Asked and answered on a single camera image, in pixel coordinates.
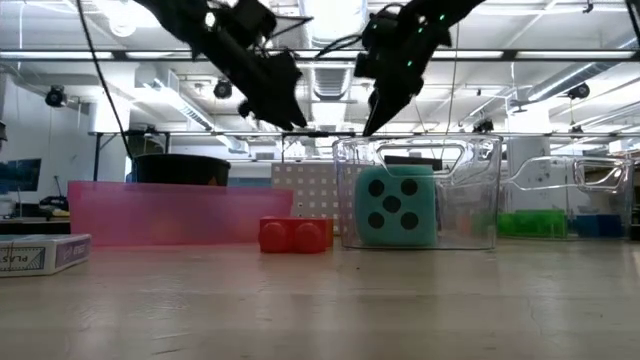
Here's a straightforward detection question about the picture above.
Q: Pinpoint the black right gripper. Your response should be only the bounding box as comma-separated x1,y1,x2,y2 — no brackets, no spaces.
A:
355,7,451,137

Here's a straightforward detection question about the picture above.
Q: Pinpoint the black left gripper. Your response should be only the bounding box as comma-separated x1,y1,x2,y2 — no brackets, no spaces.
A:
194,0,308,132

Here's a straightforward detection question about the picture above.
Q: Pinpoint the clear plastic bin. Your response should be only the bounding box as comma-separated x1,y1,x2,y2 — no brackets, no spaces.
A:
499,154,636,241
332,133,503,251

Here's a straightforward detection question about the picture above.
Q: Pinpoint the red two-stud toy block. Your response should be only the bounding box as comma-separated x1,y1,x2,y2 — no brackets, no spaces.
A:
257,215,329,255

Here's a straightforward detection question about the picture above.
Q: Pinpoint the teal foam die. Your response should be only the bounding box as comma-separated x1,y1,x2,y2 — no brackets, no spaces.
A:
353,164,438,248

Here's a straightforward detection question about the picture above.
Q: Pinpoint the long green toy block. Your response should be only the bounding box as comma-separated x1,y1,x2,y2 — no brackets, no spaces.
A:
496,208,570,239

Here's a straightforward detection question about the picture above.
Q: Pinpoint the blue toy block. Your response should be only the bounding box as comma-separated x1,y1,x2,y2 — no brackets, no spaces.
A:
573,213,626,239

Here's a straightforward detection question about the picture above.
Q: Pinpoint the white perforated metal basket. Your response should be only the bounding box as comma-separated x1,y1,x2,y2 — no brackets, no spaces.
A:
270,162,436,236

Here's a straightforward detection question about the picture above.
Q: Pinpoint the black round bucket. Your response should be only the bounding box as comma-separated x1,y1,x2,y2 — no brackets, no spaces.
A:
133,153,232,188

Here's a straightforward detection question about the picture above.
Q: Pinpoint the pink translucent plastic tray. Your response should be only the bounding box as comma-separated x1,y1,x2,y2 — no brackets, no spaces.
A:
68,180,295,247

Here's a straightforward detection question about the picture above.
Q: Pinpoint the black background device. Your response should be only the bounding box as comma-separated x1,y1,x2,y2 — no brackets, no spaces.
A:
38,194,70,220

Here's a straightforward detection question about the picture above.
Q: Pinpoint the black computer monitor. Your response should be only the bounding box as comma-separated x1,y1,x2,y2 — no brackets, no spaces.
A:
0,158,43,194

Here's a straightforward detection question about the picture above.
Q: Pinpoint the dark background desk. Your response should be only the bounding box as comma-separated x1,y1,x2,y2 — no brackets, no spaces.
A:
0,215,71,236

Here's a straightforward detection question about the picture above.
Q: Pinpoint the silver ventilation duct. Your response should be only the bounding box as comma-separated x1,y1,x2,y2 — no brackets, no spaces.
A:
298,0,371,101

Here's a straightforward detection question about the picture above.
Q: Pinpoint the thin hanging wire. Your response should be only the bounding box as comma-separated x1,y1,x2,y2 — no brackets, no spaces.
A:
445,22,459,134

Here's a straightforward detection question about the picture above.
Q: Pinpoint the black background table frame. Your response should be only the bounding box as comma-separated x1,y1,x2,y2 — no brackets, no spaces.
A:
88,128,326,184

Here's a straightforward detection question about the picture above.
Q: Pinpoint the black overhead frame beam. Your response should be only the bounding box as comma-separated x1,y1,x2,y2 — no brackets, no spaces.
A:
0,48,640,63

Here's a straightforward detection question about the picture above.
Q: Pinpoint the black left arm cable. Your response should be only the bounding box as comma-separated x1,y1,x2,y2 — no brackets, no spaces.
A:
74,0,135,161

